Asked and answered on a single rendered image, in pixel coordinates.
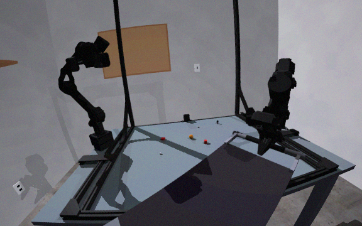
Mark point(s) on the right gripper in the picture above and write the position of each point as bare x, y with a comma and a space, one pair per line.
100, 61

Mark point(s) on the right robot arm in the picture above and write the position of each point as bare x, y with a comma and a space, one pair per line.
96, 114

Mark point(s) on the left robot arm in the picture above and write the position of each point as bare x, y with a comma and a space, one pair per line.
279, 89

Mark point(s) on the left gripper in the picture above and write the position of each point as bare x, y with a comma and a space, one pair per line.
268, 133

